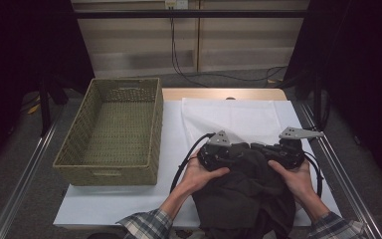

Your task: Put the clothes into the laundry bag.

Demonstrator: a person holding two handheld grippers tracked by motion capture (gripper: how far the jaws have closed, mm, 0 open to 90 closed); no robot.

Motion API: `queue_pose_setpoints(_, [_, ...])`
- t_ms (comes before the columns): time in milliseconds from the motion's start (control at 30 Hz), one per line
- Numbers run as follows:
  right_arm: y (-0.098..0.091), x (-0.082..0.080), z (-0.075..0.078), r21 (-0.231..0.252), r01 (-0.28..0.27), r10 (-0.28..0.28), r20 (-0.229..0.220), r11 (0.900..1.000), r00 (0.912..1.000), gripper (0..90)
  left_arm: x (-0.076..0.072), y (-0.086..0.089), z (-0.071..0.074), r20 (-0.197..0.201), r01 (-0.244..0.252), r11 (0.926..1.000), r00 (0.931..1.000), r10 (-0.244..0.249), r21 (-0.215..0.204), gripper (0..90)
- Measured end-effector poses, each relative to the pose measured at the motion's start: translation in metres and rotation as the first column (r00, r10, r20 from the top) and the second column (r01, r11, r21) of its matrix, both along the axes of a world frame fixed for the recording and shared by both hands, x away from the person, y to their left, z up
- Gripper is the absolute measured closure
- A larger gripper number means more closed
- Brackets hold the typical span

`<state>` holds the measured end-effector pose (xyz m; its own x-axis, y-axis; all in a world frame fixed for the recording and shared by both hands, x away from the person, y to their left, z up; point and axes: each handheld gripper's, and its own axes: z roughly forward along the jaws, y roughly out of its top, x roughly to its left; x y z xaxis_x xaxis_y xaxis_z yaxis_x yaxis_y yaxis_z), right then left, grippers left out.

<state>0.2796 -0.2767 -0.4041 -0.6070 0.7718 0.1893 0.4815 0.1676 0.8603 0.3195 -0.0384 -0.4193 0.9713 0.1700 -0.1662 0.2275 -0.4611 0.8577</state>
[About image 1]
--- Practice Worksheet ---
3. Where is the black hanging wall cable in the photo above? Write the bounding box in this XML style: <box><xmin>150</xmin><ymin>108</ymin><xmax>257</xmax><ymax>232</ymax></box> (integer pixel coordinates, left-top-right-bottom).
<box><xmin>169</xmin><ymin>6</ymin><xmax>288</xmax><ymax>89</ymax></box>

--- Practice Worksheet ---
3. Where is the person's left hand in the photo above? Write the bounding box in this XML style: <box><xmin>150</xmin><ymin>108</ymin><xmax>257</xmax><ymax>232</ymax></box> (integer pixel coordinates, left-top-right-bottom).
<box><xmin>178</xmin><ymin>148</ymin><xmax>231</xmax><ymax>198</ymax></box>

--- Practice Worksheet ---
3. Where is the white mesh laundry bag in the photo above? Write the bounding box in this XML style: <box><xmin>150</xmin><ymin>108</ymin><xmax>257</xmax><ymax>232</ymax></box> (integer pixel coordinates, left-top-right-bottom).
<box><xmin>181</xmin><ymin>98</ymin><xmax>309</xmax><ymax>157</ymax></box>

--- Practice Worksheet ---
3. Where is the yellow floor tape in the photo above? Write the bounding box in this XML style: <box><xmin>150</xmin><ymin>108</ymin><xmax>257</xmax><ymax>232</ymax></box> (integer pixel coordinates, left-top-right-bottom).
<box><xmin>25</xmin><ymin>95</ymin><xmax>43</xmax><ymax>116</ymax></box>

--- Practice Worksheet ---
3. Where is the green woven basket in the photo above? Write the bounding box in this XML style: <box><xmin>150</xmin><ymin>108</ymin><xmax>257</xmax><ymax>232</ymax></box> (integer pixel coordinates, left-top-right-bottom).
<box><xmin>52</xmin><ymin>77</ymin><xmax>164</xmax><ymax>187</ymax></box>

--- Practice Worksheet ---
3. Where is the black horizontal bar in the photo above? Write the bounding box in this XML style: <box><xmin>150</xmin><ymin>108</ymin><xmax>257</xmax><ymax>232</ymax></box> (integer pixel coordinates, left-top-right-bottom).
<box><xmin>73</xmin><ymin>9</ymin><xmax>309</xmax><ymax>20</ymax></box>

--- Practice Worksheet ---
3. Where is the black stand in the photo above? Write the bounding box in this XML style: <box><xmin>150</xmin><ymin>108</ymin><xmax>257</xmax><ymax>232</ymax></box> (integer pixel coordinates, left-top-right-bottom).
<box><xmin>37</xmin><ymin>75</ymin><xmax>70</xmax><ymax>137</ymax></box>
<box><xmin>310</xmin><ymin>71</ymin><xmax>330</xmax><ymax>131</ymax></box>

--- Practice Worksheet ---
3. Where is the person's right hand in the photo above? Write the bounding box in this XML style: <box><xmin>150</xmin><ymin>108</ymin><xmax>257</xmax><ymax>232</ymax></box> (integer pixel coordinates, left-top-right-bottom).
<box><xmin>267</xmin><ymin>158</ymin><xmax>316</xmax><ymax>204</ymax></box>

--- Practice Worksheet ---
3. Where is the black curtain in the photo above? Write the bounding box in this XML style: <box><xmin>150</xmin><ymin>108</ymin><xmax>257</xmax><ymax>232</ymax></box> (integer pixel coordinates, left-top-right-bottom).
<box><xmin>282</xmin><ymin>0</ymin><xmax>382</xmax><ymax>192</ymax></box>
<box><xmin>0</xmin><ymin>0</ymin><xmax>96</xmax><ymax>175</ymax></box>

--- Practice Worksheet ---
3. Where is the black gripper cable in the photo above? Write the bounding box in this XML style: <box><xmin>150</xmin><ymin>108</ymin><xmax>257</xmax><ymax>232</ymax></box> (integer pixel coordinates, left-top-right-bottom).
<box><xmin>302</xmin><ymin>150</ymin><xmax>324</xmax><ymax>199</ymax></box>
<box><xmin>170</xmin><ymin>131</ymin><xmax>217</xmax><ymax>194</ymax></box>

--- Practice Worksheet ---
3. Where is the dark grey cloth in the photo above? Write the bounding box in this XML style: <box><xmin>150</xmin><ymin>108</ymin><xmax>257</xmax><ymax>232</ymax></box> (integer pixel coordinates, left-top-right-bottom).
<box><xmin>191</xmin><ymin>145</ymin><xmax>298</xmax><ymax>239</ymax></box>

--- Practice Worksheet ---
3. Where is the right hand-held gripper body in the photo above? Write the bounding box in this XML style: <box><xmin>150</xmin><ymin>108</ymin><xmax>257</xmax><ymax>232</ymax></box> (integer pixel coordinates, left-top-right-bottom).
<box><xmin>262</xmin><ymin>125</ymin><xmax>325</xmax><ymax>171</ymax></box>

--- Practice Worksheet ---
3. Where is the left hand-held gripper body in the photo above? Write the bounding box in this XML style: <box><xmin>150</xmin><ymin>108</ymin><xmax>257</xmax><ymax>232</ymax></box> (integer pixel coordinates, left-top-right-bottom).
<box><xmin>196</xmin><ymin>129</ymin><xmax>247</xmax><ymax>173</ymax></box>

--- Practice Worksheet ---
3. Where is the white wall socket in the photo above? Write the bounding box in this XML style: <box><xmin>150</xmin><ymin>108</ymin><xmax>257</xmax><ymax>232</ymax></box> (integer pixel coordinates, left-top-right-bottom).
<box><xmin>164</xmin><ymin>0</ymin><xmax>190</xmax><ymax>10</ymax></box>

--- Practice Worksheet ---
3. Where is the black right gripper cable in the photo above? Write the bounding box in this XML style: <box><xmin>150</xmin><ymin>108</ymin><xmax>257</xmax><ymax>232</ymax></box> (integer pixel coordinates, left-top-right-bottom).
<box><xmin>302</xmin><ymin>150</ymin><xmax>324</xmax><ymax>199</ymax></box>

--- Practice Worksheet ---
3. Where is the aluminium floor rail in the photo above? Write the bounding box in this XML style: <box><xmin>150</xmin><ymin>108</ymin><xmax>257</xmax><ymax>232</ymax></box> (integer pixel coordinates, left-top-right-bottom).
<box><xmin>0</xmin><ymin>105</ymin><xmax>65</xmax><ymax>239</ymax></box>
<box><xmin>298</xmin><ymin>102</ymin><xmax>382</xmax><ymax>239</ymax></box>

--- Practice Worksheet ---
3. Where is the white table cover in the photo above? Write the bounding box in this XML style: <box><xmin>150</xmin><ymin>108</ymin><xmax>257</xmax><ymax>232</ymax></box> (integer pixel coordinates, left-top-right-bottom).
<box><xmin>53</xmin><ymin>99</ymin><xmax>343</xmax><ymax>230</ymax></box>

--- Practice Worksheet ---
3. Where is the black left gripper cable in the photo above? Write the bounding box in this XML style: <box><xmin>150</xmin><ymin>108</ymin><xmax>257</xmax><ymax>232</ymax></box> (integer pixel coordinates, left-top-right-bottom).
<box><xmin>170</xmin><ymin>131</ymin><xmax>217</xmax><ymax>194</ymax></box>

